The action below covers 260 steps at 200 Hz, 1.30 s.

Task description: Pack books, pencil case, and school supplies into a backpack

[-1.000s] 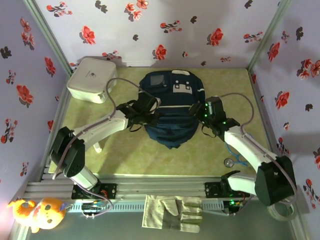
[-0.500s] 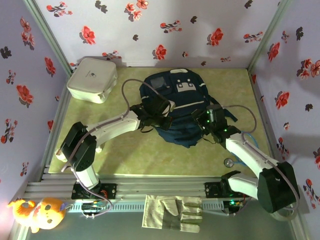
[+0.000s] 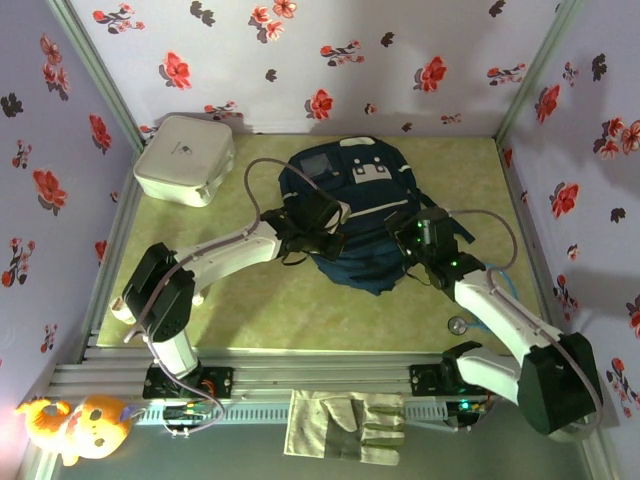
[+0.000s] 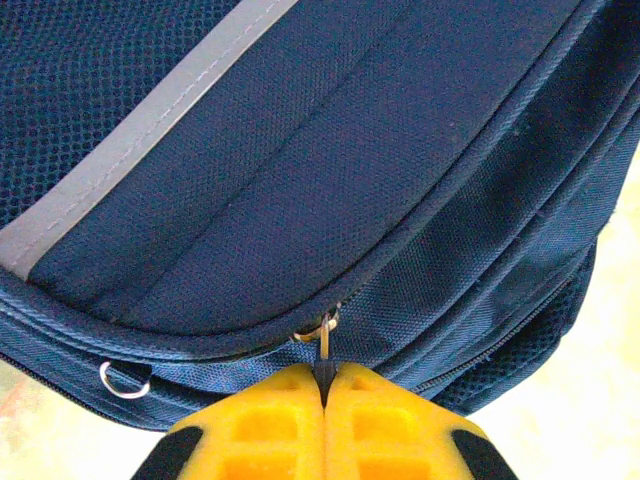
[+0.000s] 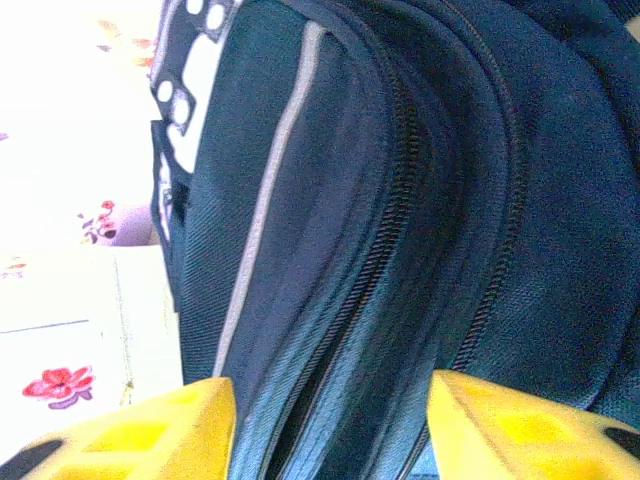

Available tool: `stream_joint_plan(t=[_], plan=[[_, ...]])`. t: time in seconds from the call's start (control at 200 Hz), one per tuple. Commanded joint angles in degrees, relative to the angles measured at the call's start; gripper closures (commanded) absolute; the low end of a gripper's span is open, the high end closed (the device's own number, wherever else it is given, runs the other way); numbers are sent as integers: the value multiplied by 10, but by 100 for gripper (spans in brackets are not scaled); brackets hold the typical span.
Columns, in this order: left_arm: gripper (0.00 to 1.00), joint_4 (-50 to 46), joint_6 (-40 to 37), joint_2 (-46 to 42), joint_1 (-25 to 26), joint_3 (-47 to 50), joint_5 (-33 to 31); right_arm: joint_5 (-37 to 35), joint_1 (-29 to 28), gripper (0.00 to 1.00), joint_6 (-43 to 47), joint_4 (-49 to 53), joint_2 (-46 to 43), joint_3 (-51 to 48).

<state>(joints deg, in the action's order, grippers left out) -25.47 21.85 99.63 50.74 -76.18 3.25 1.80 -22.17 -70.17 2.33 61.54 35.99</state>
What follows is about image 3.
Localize navy blue backpack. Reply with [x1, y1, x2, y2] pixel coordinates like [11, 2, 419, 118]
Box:
[278, 134, 476, 297]

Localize white zippered storage case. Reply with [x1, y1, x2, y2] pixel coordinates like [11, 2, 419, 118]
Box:
[132, 115, 237, 207]

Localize blue stethoscope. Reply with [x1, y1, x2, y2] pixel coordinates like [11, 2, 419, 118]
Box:
[446, 262, 524, 337]

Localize green circuit board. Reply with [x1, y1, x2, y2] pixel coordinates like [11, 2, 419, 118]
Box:
[447, 399, 494, 431]
[162, 404, 216, 436]

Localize grey work glove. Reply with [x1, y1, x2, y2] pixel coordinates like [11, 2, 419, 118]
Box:
[283, 389, 406, 467]

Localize orange plush toy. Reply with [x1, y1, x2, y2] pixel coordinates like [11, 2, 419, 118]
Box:
[14, 394, 134, 469]

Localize grey right arm cable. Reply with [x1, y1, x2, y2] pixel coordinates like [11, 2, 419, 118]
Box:
[446, 208, 605, 441]

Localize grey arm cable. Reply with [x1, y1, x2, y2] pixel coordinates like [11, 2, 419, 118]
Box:
[122, 157, 326, 344]
[446, 208, 605, 441]

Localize grey left arm cable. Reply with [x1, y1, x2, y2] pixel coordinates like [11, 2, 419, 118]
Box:
[122, 157, 326, 344]

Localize aluminium side rail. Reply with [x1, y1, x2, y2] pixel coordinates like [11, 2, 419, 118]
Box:
[77, 144, 146, 364]
[497, 139, 584, 359]

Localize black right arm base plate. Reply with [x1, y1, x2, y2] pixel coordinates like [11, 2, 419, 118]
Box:
[408, 363, 501, 399]

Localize aluminium frame rail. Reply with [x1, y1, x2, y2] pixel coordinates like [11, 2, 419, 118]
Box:
[47, 347, 609, 401]

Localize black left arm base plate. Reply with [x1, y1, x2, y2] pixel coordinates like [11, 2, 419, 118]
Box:
[142, 364, 235, 400]

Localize aluminium frame post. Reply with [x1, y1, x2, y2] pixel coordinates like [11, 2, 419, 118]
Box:
[494, 0, 586, 144]
[44, 0, 146, 151]

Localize white slotted cable duct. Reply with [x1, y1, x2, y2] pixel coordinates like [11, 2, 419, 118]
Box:
[134, 402, 451, 426]

